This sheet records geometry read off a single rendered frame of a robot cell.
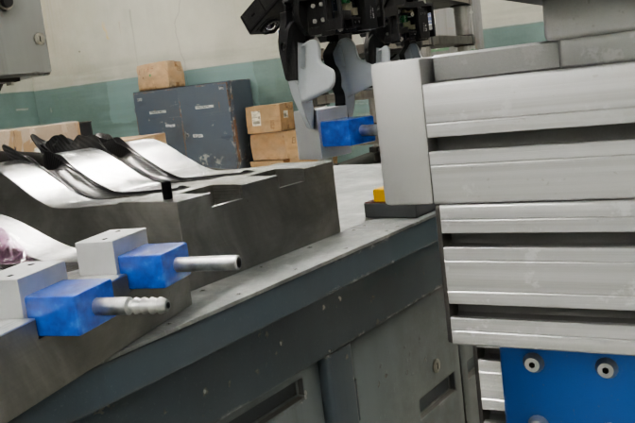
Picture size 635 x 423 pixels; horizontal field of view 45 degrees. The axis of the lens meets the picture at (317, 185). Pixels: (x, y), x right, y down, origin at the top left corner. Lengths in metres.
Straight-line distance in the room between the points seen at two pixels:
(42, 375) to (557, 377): 0.34
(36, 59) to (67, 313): 1.22
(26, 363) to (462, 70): 0.33
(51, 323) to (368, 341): 0.54
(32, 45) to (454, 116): 1.33
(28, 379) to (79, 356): 0.05
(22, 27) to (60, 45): 8.06
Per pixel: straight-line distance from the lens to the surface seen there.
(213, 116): 7.88
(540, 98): 0.45
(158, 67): 8.24
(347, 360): 0.94
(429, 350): 1.14
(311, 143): 0.83
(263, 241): 0.83
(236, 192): 0.82
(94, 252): 0.64
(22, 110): 9.95
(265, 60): 8.13
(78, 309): 0.53
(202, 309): 0.69
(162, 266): 0.61
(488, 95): 0.45
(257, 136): 7.78
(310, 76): 0.81
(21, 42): 1.70
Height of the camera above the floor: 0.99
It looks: 8 degrees down
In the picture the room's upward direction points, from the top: 7 degrees counter-clockwise
